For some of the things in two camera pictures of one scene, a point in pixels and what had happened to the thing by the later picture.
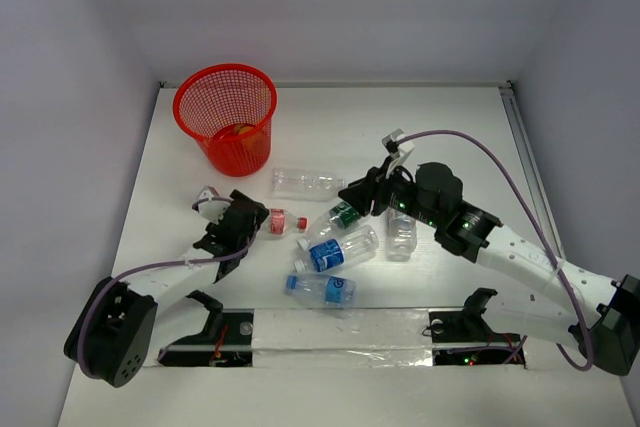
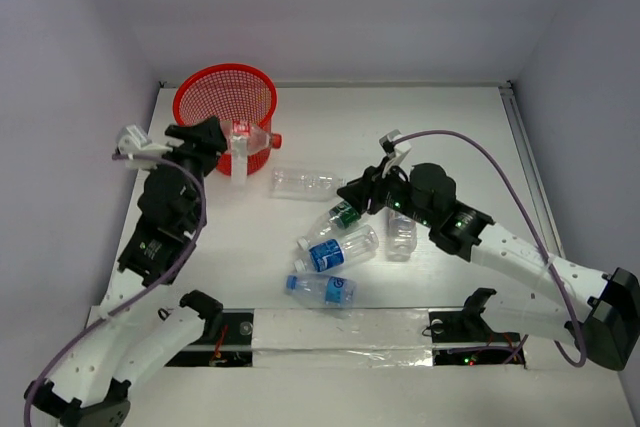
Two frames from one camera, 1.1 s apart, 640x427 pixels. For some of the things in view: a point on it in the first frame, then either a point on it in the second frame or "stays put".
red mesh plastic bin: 229,108 stays put
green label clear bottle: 341,216 stays put
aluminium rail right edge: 517,124 stays put
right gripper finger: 377,209 stays put
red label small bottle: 280,223 to 244,139
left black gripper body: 250,217 to 201,140
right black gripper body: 397,192 stays put
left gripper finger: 242,201 to 205,134
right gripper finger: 360,193 stays put
